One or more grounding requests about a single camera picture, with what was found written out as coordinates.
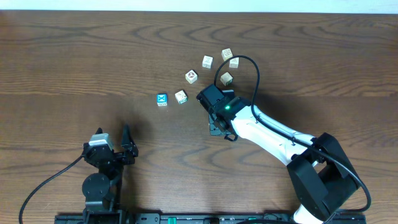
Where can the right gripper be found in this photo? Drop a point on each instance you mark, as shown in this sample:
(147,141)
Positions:
(214,127)

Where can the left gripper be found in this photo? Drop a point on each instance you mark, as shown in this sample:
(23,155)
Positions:
(132,151)

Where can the white block green edge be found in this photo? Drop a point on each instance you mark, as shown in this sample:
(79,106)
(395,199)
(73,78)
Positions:
(181,97)

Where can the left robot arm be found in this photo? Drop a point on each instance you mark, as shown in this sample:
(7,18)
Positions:
(102,190)

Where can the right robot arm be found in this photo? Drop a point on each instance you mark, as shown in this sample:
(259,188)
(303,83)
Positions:
(320,171)

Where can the white block green side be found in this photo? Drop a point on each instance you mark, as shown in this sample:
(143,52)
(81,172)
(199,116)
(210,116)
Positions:
(226,79)

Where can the white block red circle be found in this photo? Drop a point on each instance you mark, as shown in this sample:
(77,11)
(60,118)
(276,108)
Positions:
(191,76)

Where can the white block top right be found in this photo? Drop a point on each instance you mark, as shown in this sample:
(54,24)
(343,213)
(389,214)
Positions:
(234,63)

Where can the blue letter X block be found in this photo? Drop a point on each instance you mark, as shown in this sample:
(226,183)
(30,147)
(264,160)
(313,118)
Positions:
(162,99)

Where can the white block top left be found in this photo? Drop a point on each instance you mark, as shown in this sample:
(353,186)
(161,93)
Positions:
(207,61)

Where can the yellow-green pattern block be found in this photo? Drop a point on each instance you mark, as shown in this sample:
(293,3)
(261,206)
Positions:
(226,54)

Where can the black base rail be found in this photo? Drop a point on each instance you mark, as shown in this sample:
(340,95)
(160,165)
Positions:
(155,218)

